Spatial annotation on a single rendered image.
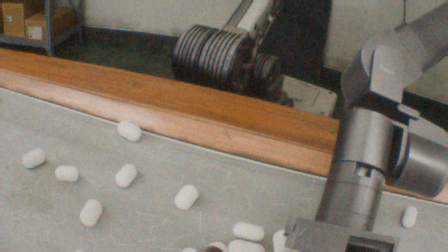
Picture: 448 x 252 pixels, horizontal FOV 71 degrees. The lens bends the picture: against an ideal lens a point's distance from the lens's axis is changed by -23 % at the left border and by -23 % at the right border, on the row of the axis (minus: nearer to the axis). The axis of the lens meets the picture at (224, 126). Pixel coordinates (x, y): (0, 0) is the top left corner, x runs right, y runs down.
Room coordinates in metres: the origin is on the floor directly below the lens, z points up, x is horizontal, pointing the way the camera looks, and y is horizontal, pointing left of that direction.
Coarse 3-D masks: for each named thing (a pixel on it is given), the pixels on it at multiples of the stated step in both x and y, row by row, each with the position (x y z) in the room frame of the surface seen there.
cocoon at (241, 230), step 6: (234, 228) 0.27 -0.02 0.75; (240, 228) 0.26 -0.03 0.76; (246, 228) 0.26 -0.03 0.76; (252, 228) 0.26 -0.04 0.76; (258, 228) 0.26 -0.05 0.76; (234, 234) 0.26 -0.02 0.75; (240, 234) 0.26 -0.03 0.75; (246, 234) 0.26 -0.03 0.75; (252, 234) 0.26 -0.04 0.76; (258, 234) 0.26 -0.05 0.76; (252, 240) 0.25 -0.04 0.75; (258, 240) 0.26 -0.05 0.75
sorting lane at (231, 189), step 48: (0, 96) 0.49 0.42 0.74; (0, 144) 0.35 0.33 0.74; (48, 144) 0.37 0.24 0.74; (96, 144) 0.39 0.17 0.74; (144, 144) 0.41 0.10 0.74; (0, 192) 0.26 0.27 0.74; (48, 192) 0.28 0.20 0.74; (96, 192) 0.30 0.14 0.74; (144, 192) 0.32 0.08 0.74; (240, 192) 0.34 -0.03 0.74; (288, 192) 0.34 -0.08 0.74; (384, 192) 0.35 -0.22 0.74; (0, 240) 0.19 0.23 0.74; (48, 240) 0.21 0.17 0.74; (96, 240) 0.23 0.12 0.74; (144, 240) 0.24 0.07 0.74; (192, 240) 0.25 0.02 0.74; (432, 240) 0.26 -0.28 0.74
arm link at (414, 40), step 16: (432, 16) 0.38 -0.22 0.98; (384, 32) 0.33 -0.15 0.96; (400, 32) 0.34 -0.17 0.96; (416, 32) 0.35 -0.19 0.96; (432, 32) 0.36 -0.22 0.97; (368, 48) 0.32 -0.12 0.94; (400, 48) 0.32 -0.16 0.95; (416, 48) 0.33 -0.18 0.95; (432, 48) 0.34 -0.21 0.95; (352, 64) 0.33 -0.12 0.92; (368, 64) 0.30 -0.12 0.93; (416, 64) 0.31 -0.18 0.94; (432, 64) 0.32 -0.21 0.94; (352, 80) 0.32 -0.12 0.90; (368, 80) 0.30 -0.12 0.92; (352, 96) 0.33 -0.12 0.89
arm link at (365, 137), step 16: (352, 112) 0.28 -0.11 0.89; (368, 112) 0.27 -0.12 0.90; (352, 128) 0.27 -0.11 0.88; (368, 128) 0.26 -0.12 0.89; (384, 128) 0.26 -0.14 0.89; (400, 128) 0.28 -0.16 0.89; (336, 144) 0.27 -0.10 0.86; (352, 144) 0.26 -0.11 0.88; (368, 144) 0.25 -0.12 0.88; (384, 144) 0.25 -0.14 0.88; (400, 144) 0.26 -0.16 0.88; (336, 160) 0.25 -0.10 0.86; (352, 160) 0.24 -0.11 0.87; (368, 160) 0.24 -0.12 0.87; (384, 160) 0.25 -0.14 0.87; (400, 160) 0.25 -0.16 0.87; (384, 176) 0.25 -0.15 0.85
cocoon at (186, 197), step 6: (186, 186) 0.32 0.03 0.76; (192, 186) 0.32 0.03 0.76; (180, 192) 0.31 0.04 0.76; (186, 192) 0.31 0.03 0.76; (192, 192) 0.31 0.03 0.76; (180, 198) 0.30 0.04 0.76; (186, 198) 0.30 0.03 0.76; (192, 198) 0.30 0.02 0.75; (180, 204) 0.29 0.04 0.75; (186, 204) 0.29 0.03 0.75
